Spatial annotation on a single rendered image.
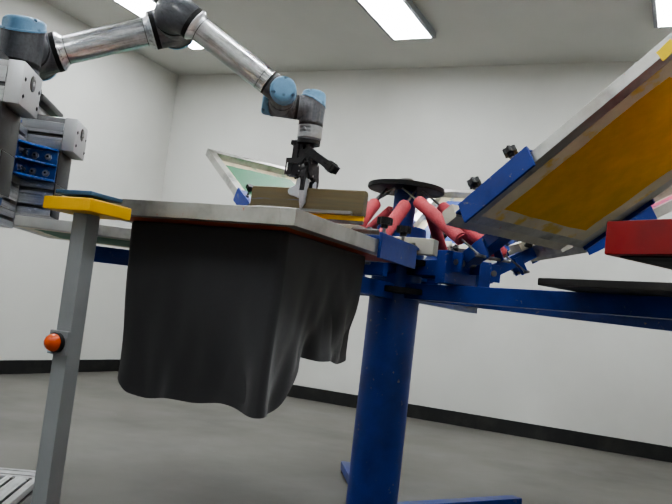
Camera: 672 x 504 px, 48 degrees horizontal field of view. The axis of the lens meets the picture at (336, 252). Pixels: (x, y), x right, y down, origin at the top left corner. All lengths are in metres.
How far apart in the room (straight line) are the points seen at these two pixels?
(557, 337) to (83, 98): 4.44
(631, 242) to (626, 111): 0.37
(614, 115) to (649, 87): 0.11
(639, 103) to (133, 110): 5.92
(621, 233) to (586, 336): 4.10
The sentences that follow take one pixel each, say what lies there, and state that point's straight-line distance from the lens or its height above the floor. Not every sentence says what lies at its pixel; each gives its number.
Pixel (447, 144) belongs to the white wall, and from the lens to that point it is 6.63.
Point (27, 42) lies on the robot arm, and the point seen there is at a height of 1.41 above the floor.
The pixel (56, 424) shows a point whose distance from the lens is 1.72.
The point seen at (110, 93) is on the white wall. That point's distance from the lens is 7.35.
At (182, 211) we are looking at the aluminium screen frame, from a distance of 1.79.
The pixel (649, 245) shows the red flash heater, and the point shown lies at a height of 1.04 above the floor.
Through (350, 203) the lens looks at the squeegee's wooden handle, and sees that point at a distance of 2.23.
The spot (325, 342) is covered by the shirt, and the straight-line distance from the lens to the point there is 2.00.
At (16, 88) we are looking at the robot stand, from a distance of 1.71.
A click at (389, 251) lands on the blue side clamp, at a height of 0.97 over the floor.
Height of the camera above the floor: 0.78
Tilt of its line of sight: 5 degrees up
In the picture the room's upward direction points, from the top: 7 degrees clockwise
